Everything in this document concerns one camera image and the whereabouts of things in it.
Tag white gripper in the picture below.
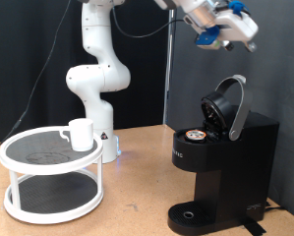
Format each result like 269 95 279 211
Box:
214 8 260 53

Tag coffee pod grey lid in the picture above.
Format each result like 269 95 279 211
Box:
185 129 207 142

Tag black Keurig coffee machine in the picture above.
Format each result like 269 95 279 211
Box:
166 74 280 236

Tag white mug with handle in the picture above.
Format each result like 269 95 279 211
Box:
58 117 95 152

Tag grey backdrop panel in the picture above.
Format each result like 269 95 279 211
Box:
167 0 294 222

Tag grey metal pole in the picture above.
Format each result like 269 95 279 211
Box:
162 8 178 126

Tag black backdrop curtain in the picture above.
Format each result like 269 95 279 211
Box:
0 0 170 143

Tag white two-tier turntable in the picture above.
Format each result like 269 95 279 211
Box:
0 126 105 225

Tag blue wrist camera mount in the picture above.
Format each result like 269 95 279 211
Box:
195 0 253 52

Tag black power cord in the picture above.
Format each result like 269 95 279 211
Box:
264 200 287 211

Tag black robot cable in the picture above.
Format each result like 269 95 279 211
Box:
0 0 187 158

